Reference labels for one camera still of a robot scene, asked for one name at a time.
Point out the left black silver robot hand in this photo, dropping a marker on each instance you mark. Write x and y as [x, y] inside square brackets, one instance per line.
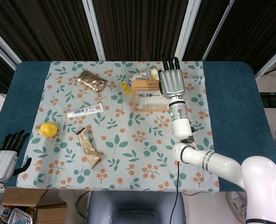
[1, 164]

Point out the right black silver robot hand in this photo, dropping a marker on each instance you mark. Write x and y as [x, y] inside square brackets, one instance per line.
[173, 82]

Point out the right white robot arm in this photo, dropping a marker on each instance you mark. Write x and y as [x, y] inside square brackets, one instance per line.
[222, 163]

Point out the yellow white snack bag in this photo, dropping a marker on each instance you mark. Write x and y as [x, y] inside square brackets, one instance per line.
[140, 75]

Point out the metal tray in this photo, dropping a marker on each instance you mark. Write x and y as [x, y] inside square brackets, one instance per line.
[18, 217]

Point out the yellow lemon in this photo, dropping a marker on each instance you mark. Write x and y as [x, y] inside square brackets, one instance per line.
[48, 129]

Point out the teal blue table cover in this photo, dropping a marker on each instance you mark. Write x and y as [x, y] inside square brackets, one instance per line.
[233, 93]

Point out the brown cardboard box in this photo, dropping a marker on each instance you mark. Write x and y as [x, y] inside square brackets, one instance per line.
[49, 213]

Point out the gold foil snack bag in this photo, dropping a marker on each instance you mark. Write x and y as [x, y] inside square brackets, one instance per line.
[92, 81]

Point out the floral print tablecloth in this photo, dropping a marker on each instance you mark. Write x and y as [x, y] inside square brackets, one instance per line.
[119, 151]

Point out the brown snack bar wrapper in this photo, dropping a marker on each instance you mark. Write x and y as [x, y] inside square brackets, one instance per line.
[89, 149]

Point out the white toothpaste box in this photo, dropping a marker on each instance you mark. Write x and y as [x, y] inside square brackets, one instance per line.
[84, 110]

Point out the black tripod legs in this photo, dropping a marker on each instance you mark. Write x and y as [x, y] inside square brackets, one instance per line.
[274, 70]

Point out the dark grey chair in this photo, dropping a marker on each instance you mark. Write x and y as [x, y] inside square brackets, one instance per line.
[135, 207]

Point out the white sneaker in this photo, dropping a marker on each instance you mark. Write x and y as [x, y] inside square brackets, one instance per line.
[237, 206]

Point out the wooden framed box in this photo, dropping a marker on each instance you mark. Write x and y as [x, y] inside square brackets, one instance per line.
[134, 98]

